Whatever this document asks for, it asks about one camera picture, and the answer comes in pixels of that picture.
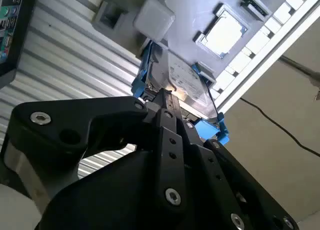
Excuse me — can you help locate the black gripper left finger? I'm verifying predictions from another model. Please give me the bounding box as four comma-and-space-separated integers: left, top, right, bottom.
3, 87, 188, 213

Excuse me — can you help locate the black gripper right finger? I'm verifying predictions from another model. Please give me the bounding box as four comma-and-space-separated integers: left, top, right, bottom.
178, 97, 300, 230

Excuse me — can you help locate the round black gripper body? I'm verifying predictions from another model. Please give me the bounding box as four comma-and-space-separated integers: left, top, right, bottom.
39, 149, 226, 230

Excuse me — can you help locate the hard disk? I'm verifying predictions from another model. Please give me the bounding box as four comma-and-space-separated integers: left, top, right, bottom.
131, 39, 231, 146

